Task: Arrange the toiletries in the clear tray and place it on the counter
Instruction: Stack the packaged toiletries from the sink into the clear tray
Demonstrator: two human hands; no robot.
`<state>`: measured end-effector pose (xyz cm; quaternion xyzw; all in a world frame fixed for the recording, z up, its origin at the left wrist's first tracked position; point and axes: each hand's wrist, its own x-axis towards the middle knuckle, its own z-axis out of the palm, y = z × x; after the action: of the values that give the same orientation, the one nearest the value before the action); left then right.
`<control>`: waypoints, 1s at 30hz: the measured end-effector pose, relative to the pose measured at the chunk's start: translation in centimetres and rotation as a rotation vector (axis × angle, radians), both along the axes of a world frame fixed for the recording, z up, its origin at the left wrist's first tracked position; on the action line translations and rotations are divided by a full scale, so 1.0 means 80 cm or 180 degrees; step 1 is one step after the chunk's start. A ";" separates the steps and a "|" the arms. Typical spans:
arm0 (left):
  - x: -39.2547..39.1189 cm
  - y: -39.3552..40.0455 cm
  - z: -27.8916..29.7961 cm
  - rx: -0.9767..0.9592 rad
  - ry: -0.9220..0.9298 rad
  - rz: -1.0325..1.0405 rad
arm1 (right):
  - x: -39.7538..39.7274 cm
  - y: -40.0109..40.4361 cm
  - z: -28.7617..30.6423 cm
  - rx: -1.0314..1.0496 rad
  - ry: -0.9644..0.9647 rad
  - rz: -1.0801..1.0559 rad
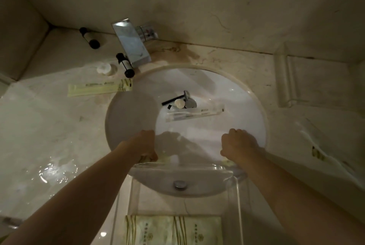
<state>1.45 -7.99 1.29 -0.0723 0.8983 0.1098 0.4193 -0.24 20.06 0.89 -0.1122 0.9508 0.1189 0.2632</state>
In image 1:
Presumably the transparent tray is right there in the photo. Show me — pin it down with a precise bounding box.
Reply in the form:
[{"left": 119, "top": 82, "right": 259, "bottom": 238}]
[{"left": 109, "top": 162, "right": 247, "bottom": 245}]

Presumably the clear toothbrush packet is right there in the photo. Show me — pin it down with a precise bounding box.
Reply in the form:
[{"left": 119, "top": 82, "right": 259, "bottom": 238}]
[
  {"left": 165, "top": 105, "right": 226, "bottom": 123},
  {"left": 295, "top": 118, "right": 365, "bottom": 181}
]

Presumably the person's left forearm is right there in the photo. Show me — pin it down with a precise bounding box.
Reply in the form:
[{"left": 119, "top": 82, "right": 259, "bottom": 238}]
[{"left": 0, "top": 144, "right": 140, "bottom": 245}]

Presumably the clear acrylic tray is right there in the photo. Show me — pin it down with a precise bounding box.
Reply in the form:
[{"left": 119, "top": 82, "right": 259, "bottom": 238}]
[{"left": 273, "top": 41, "right": 365, "bottom": 111}]

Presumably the person's left hand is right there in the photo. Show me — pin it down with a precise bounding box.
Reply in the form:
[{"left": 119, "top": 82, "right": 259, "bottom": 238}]
[{"left": 124, "top": 130, "right": 159, "bottom": 165}]

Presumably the person's right hand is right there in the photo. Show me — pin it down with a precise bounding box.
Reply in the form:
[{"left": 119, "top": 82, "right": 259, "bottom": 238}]
[{"left": 220, "top": 128, "right": 260, "bottom": 163}]

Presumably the chrome faucet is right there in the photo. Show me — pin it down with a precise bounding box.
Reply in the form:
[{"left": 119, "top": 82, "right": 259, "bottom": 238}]
[{"left": 111, "top": 19, "right": 159, "bottom": 69}]

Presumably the black comb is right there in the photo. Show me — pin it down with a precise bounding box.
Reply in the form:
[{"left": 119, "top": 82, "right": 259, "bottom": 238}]
[{"left": 162, "top": 96, "right": 184, "bottom": 106}]

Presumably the chrome towel rail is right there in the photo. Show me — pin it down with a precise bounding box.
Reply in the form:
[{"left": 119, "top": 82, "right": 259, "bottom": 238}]
[{"left": 0, "top": 216, "right": 23, "bottom": 230}]

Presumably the white sink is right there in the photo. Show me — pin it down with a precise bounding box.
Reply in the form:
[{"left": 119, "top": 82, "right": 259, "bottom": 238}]
[{"left": 105, "top": 64, "right": 268, "bottom": 198}]

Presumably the chrome drain stopper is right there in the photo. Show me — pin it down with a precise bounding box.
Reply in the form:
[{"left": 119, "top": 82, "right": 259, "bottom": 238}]
[{"left": 184, "top": 91, "right": 197, "bottom": 109}]

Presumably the black-capped bottle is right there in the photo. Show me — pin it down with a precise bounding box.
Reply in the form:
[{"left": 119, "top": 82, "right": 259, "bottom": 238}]
[
  {"left": 79, "top": 27, "right": 101, "bottom": 50},
  {"left": 115, "top": 53, "right": 135, "bottom": 78}
]

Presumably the person's right forearm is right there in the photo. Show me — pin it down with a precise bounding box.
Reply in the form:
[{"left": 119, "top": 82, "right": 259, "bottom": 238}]
[{"left": 241, "top": 146, "right": 365, "bottom": 245}]

